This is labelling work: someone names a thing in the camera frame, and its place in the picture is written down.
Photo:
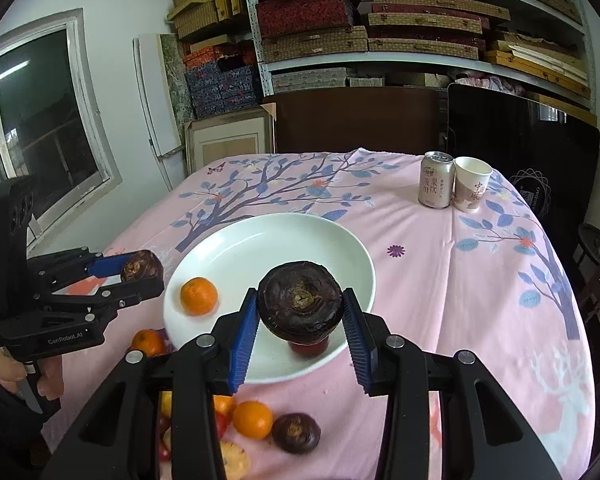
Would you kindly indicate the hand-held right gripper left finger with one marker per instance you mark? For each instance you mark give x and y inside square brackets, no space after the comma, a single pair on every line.
[247,340]

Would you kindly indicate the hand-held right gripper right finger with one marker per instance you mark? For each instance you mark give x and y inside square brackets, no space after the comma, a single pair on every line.
[355,340]

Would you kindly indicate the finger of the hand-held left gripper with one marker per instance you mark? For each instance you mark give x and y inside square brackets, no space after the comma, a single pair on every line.
[130,294]
[105,266]

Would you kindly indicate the dark water chestnut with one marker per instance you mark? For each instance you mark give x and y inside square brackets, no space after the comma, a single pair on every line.
[301,302]
[141,266]
[296,432]

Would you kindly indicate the white oval plate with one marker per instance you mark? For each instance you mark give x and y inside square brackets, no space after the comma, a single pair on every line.
[280,245]

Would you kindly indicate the person's left forearm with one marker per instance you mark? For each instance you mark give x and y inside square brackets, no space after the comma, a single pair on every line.
[0,435]

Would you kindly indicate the person's left hand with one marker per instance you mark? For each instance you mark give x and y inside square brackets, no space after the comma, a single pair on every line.
[50,380]

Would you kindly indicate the mandarin orange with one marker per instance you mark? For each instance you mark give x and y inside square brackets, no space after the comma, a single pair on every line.
[223,404]
[148,342]
[198,296]
[252,419]

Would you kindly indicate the red cherry tomato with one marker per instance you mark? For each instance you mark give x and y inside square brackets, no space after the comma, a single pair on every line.
[164,452]
[221,425]

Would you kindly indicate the pink printed tablecloth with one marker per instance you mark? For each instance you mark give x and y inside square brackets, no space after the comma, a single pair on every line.
[430,285]

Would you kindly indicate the glass window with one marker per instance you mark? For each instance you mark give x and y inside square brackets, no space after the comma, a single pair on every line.
[35,110]

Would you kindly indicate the white board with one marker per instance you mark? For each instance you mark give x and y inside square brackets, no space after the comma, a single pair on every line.
[152,95]

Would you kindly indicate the pale drink can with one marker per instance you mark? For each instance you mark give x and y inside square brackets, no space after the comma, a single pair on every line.
[436,180]

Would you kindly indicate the white paper cup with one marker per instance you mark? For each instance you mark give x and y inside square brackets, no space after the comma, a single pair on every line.
[471,184]

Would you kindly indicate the grey marble slab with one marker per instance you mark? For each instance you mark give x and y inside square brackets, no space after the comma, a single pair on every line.
[174,80]

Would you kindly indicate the stack of blue patterned boxes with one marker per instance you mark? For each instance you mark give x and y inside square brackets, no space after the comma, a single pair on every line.
[220,85]

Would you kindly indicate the brown wooden board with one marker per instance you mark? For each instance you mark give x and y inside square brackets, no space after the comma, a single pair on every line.
[355,120]

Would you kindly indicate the dark wooden chair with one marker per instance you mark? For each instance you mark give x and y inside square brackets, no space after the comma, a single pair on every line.
[597,280]

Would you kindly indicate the black flat monitor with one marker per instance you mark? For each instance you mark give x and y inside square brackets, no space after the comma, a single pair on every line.
[520,135]

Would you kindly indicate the stack of yellow woven boxes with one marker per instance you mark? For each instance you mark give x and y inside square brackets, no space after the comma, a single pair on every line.
[200,15]

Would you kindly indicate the white metal shelf rack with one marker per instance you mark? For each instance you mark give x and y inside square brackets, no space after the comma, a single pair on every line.
[330,62]

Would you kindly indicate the pink cloth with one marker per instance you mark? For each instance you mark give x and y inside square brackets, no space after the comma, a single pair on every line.
[490,82]

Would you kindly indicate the stack of woven flat boxes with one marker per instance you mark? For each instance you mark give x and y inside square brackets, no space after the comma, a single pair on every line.
[310,15]

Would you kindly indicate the wooden picture frame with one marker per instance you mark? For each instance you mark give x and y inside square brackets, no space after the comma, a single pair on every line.
[227,142]

